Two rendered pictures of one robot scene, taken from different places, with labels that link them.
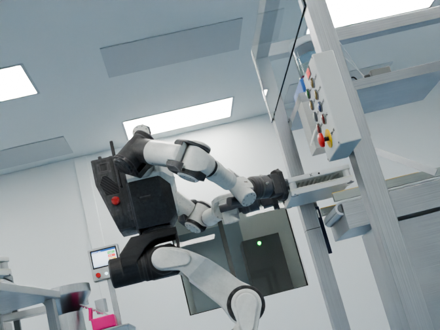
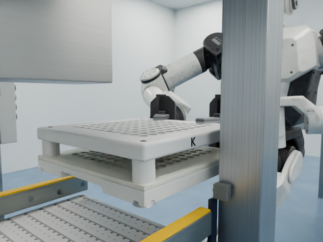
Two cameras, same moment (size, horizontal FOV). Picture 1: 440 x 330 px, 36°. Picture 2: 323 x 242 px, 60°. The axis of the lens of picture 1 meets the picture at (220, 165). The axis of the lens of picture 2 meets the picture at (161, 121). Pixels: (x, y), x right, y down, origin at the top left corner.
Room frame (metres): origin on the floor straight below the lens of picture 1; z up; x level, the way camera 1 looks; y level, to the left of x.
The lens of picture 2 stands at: (2.98, -0.65, 1.03)
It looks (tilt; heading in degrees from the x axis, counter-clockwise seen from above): 5 degrees down; 135
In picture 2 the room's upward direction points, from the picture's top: straight up
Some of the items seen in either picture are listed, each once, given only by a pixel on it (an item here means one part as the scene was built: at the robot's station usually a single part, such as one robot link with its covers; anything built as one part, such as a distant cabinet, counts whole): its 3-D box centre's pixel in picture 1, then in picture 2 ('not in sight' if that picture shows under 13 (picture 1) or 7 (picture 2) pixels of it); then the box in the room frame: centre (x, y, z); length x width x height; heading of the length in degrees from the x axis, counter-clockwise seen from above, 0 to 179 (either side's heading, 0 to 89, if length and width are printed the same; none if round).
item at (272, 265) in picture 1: (236, 251); not in sight; (7.58, 0.06, 1.43); 1.38 x 0.01 x 1.16; 96
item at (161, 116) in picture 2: not in sight; (160, 114); (2.56, -0.23, 0.98); 0.06 x 0.03 x 0.02; 127
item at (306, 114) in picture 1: (333, 122); (37, 18); (2.52, -0.47, 1.15); 0.22 x 0.11 x 0.20; 95
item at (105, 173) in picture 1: (138, 190); (279, 74); (2.57, 0.34, 1.10); 0.34 x 0.30 x 0.36; 5
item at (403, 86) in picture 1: (365, 97); not in sight; (2.67, -0.65, 1.26); 0.62 x 0.38 x 0.04; 95
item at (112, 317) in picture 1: (104, 323); not in sight; (4.71, 1.05, 0.80); 0.16 x 0.12 x 0.09; 96
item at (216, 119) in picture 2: not in sight; (210, 118); (2.68, -0.22, 0.98); 0.06 x 0.03 x 0.02; 87
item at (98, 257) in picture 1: (110, 287); not in sight; (5.06, 1.02, 1.07); 0.23 x 0.10 x 0.62; 96
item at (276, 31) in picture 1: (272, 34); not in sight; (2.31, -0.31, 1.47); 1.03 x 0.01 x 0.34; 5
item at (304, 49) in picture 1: (311, 58); not in sight; (2.61, -0.48, 1.46); 0.15 x 0.15 x 0.19
